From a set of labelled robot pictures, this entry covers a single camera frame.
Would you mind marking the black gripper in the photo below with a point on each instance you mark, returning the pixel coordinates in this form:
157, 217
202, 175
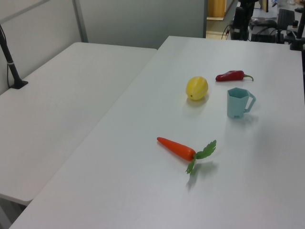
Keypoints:
238, 17

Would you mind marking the teal hexagonal plastic mug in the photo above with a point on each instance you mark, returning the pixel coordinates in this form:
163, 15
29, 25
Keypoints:
234, 106

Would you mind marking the wooden panel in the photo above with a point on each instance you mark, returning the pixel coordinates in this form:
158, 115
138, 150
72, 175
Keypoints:
215, 9

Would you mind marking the red toy chili pepper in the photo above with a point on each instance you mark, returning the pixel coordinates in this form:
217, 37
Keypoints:
231, 75

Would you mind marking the black office chair back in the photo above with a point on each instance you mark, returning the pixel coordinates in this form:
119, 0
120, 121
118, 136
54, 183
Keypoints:
286, 17

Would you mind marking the yellow striped toy melon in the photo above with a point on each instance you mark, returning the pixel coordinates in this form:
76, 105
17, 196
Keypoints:
197, 88

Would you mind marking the orange toy carrot with leaves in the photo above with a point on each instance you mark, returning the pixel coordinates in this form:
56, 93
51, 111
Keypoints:
176, 147

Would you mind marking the black pole with base clamp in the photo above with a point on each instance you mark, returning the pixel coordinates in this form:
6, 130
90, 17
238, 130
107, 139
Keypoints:
10, 64

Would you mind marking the black camera stand clamp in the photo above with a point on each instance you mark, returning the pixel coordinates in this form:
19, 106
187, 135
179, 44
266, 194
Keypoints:
297, 43

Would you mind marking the grey metal partition post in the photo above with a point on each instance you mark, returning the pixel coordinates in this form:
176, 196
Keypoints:
80, 21

